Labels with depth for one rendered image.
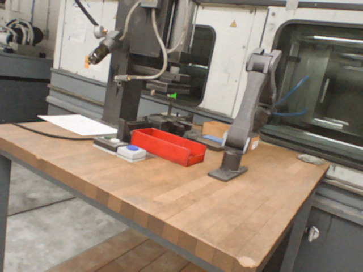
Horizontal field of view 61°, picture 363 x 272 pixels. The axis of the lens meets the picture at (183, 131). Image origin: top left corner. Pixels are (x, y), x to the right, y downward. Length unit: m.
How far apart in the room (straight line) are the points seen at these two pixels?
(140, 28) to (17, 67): 3.03
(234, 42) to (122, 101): 0.81
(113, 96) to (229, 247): 1.00
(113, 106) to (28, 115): 3.04
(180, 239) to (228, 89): 1.34
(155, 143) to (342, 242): 1.12
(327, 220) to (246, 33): 1.10
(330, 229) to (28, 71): 3.73
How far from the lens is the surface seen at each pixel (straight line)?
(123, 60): 1.43
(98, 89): 2.61
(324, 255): 1.84
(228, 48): 1.92
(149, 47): 1.35
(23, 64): 4.31
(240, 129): 1.02
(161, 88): 1.24
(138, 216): 0.72
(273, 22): 1.79
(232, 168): 1.02
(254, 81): 1.06
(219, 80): 1.92
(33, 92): 4.41
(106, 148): 1.04
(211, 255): 0.64
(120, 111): 1.44
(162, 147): 1.06
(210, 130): 1.50
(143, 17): 1.39
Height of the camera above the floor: 1.22
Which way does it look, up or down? 12 degrees down
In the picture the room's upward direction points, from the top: 11 degrees clockwise
